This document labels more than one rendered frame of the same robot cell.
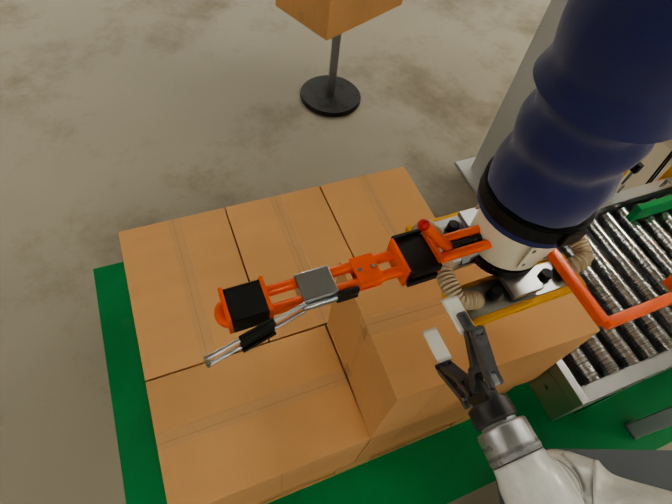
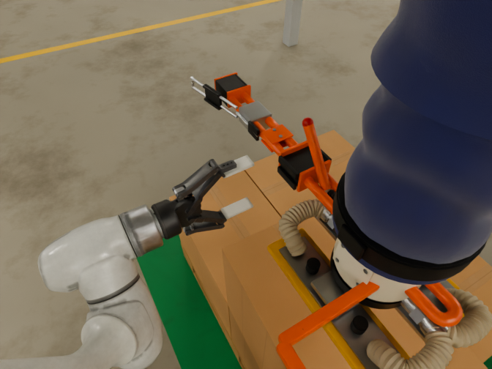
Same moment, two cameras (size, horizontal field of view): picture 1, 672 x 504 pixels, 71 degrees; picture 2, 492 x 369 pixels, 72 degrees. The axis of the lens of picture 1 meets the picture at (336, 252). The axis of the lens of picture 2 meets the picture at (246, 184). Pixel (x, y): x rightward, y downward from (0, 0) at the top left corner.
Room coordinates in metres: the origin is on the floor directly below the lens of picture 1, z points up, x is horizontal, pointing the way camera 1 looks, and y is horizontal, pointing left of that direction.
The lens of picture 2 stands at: (0.42, -0.71, 1.79)
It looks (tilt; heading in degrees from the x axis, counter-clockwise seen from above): 49 degrees down; 90
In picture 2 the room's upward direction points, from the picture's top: straight up
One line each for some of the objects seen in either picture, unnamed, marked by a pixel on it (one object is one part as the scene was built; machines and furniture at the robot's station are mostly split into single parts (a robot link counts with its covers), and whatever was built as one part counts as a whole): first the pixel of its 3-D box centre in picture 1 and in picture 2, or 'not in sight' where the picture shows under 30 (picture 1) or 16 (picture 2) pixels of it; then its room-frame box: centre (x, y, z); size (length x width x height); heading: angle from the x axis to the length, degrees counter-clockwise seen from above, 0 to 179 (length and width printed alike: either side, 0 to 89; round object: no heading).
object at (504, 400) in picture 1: (484, 398); (179, 214); (0.29, -0.30, 1.24); 0.09 x 0.07 x 0.08; 30
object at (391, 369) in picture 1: (446, 326); (329, 334); (0.67, -0.37, 0.74); 0.60 x 0.40 x 0.40; 118
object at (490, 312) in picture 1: (517, 286); (333, 296); (0.60, -0.42, 1.13); 0.34 x 0.10 x 0.05; 120
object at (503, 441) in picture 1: (507, 439); (143, 229); (0.22, -0.33, 1.24); 0.09 x 0.06 x 0.09; 120
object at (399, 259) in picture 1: (413, 257); (303, 165); (0.55, -0.16, 1.24); 0.10 x 0.08 x 0.06; 30
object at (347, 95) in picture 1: (334, 55); not in sight; (2.58, 0.22, 0.31); 0.40 x 0.40 x 0.62
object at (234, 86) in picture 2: (246, 304); (232, 89); (0.38, 0.15, 1.24); 0.08 x 0.07 x 0.05; 120
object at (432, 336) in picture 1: (436, 344); (236, 208); (0.40, -0.23, 1.17); 0.07 x 0.03 x 0.01; 30
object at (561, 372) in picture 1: (521, 312); not in sight; (0.86, -0.69, 0.58); 0.70 x 0.03 x 0.06; 30
